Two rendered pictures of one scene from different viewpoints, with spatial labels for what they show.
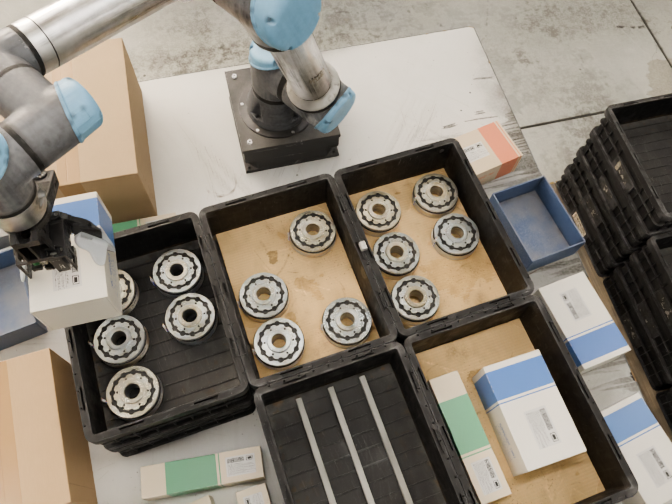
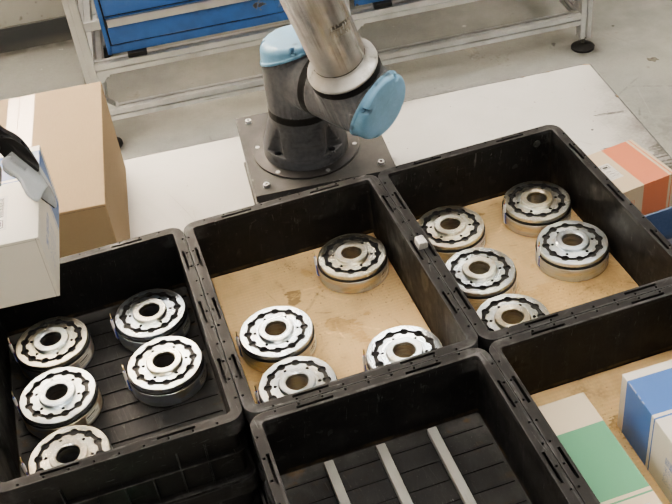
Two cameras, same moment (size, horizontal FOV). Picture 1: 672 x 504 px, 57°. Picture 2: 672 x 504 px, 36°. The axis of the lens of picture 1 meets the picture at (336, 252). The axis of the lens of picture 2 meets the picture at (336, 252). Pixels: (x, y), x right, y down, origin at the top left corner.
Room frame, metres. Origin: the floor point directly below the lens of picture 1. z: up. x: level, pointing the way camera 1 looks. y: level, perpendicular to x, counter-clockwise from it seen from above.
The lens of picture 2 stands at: (-0.54, -0.16, 1.83)
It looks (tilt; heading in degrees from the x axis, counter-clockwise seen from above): 39 degrees down; 12
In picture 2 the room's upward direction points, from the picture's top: 8 degrees counter-clockwise
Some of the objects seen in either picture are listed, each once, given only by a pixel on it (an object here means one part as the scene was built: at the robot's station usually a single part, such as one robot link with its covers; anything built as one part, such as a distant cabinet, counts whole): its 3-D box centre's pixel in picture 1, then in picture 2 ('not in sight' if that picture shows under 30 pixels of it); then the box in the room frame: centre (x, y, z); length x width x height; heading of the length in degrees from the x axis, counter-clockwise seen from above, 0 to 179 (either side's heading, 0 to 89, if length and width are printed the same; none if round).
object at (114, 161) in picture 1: (77, 137); (32, 200); (0.84, 0.66, 0.80); 0.40 x 0.30 x 0.20; 18
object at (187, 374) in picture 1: (153, 327); (108, 376); (0.36, 0.35, 0.87); 0.40 x 0.30 x 0.11; 25
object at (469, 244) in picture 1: (456, 233); (572, 243); (0.64, -0.26, 0.86); 0.10 x 0.10 x 0.01
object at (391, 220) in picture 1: (378, 210); (450, 227); (0.68, -0.09, 0.86); 0.10 x 0.10 x 0.01
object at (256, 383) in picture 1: (294, 273); (319, 285); (0.49, 0.08, 0.92); 0.40 x 0.30 x 0.02; 25
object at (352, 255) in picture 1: (295, 283); (323, 313); (0.49, 0.08, 0.87); 0.40 x 0.30 x 0.11; 25
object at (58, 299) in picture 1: (74, 260); (0, 227); (0.40, 0.45, 1.09); 0.20 x 0.12 x 0.09; 19
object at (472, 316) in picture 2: (429, 231); (523, 225); (0.61, -0.19, 0.92); 0.40 x 0.30 x 0.02; 25
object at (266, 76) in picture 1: (277, 64); (299, 68); (0.98, 0.17, 0.97); 0.13 x 0.12 x 0.14; 54
